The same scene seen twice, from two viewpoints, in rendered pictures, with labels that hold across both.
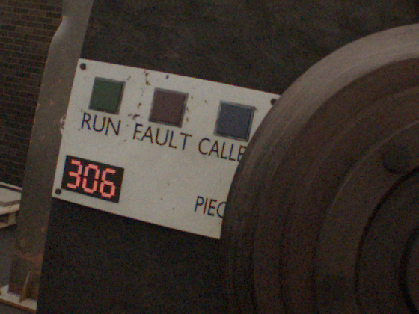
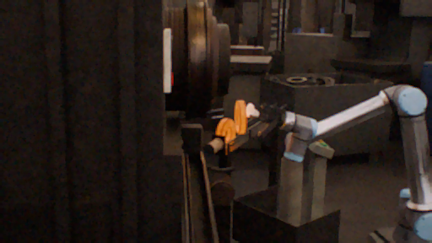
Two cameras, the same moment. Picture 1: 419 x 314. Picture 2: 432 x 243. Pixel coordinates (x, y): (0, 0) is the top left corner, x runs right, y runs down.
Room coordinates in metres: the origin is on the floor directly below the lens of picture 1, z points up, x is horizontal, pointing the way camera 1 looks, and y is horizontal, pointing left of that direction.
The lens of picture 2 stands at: (1.01, 1.57, 1.28)
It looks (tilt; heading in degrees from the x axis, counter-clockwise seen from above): 12 degrees down; 256
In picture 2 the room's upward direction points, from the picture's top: 1 degrees clockwise
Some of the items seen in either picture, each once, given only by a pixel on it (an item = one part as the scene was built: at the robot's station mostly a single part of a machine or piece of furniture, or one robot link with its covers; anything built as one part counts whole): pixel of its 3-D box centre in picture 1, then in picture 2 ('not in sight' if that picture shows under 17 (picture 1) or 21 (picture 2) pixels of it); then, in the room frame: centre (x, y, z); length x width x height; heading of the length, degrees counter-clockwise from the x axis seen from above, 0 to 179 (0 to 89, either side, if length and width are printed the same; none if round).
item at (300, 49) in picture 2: not in sight; (322, 78); (-1.82, -4.03, 0.55); 1.10 x 0.53 x 1.10; 101
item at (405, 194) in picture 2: not in sight; (414, 207); (-0.57, -0.43, 0.33); 0.17 x 0.15 x 0.18; 71
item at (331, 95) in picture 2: not in sight; (318, 116); (-1.02, -2.48, 0.39); 1.03 x 0.83 x 0.77; 6
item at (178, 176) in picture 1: (161, 148); (168, 58); (0.79, 0.06, 1.15); 0.26 x 0.02 x 0.18; 81
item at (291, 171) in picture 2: not in sight; (290, 201); (-0.04, -0.81, 0.26); 0.12 x 0.12 x 0.52
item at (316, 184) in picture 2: not in sight; (315, 190); (-0.20, -0.82, 0.31); 0.24 x 0.16 x 0.62; 81
